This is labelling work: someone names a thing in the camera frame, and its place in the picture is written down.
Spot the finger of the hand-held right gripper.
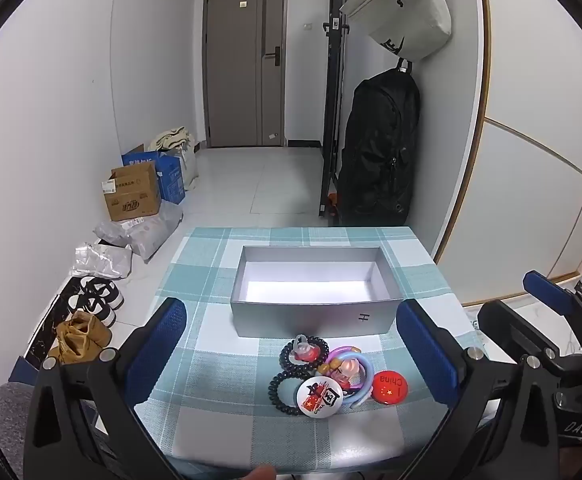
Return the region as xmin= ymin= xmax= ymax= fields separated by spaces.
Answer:
xmin=477 ymin=300 xmax=562 ymax=363
xmin=523 ymin=270 xmax=579 ymax=318

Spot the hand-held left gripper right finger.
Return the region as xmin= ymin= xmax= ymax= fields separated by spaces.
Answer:
xmin=396 ymin=299 xmax=559 ymax=480

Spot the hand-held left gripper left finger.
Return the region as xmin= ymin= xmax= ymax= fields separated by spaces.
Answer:
xmin=23 ymin=297 xmax=188 ymax=480

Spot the red round pin badge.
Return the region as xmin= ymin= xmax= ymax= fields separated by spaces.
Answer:
xmin=372 ymin=370 xmax=409 ymax=404

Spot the blue ring bracelet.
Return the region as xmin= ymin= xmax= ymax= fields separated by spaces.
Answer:
xmin=338 ymin=352 xmax=374 ymax=409

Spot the purple ring bracelet with pig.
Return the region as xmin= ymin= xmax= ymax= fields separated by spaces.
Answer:
xmin=316 ymin=345 xmax=364 ymax=391

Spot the white round pin badge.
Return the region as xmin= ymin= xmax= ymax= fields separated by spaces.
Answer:
xmin=296 ymin=376 xmax=342 ymax=417

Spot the grey box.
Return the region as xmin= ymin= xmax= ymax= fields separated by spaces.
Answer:
xmin=229 ymin=245 xmax=404 ymax=339

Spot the red and pink charm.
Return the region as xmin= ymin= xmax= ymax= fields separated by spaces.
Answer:
xmin=293 ymin=334 xmax=319 ymax=362

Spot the black bead bracelet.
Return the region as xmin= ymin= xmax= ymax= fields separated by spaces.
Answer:
xmin=279 ymin=336 xmax=330 ymax=376

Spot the teal checkered tablecloth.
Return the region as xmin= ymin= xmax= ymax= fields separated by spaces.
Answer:
xmin=133 ymin=226 xmax=486 ymax=476

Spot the brown suede boot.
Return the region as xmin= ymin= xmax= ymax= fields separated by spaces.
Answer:
xmin=48 ymin=310 xmax=112 ymax=366

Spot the black and white sneaker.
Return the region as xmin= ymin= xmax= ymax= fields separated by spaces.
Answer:
xmin=67 ymin=292 xmax=116 ymax=326
xmin=73 ymin=276 xmax=124 ymax=311

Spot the silver plastic mailer bag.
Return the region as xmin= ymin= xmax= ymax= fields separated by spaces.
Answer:
xmin=71 ymin=242 xmax=134 ymax=280

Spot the grey plastic mailer bag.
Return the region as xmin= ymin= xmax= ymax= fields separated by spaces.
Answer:
xmin=93 ymin=205 xmax=184 ymax=263

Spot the brown cardboard box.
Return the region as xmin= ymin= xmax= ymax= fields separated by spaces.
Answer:
xmin=102 ymin=161 xmax=162 ymax=222

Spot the grey round stool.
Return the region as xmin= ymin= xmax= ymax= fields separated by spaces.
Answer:
xmin=0 ymin=382 xmax=36 ymax=480

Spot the blue cardboard box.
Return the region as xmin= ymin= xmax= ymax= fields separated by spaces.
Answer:
xmin=122 ymin=144 xmax=186 ymax=205

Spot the white woven sack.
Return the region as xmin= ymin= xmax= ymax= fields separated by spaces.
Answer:
xmin=171 ymin=142 xmax=199 ymax=191

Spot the black backpack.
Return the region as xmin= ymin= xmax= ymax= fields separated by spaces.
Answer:
xmin=337 ymin=67 xmax=420 ymax=227

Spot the beige cloth bundle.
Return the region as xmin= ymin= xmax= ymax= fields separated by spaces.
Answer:
xmin=147 ymin=127 xmax=194 ymax=152

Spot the grey-brown door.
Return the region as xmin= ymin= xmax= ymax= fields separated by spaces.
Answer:
xmin=205 ymin=0 xmax=288 ymax=149

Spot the white canvas bag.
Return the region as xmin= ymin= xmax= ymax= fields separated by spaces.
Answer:
xmin=340 ymin=0 xmax=452 ymax=61

